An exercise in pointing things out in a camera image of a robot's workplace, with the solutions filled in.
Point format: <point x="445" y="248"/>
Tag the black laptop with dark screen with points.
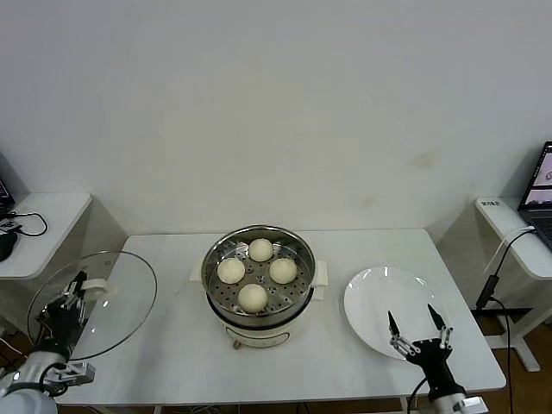
<point x="539" y="194"/>

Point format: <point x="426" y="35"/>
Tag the black laptop with pink screen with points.
<point x="5" y="190"/>

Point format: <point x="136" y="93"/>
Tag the small printed desk label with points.
<point x="491" y="203"/>

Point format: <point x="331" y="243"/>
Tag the white QR code card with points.
<point x="8" y="226"/>

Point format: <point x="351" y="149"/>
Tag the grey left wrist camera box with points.
<point x="75" y="373"/>

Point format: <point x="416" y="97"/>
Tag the black computer mouse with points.
<point x="6" y="248"/>

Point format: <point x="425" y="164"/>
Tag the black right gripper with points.
<point x="433" y="362"/>

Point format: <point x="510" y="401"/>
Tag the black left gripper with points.
<point x="62" y="321"/>

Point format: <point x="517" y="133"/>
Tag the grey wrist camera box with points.
<point x="474" y="405"/>
<point x="75" y="373"/>

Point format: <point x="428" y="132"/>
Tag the white side desk with label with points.
<point x="509" y="215"/>

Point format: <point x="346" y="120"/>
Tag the cream electric cooker base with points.
<point x="259" y="332"/>

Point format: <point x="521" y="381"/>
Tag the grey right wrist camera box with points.
<point x="474" y="405"/>

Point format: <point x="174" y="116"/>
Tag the white side desk with mouse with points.
<point x="52" y="224"/>

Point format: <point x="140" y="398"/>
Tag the stainless steel steamer basket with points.
<point x="276" y="297"/>

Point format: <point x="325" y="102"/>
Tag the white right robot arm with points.
<point x="444" y="401"/>

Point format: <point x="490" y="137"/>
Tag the white steamed baozi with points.
<point x="261" y="250"/>
<point x="252" y="297"/>
<point x="283" y="271"/>
<point x="231" y="271"/>

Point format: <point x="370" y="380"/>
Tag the white round plate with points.
<point x="375" y="310"/>

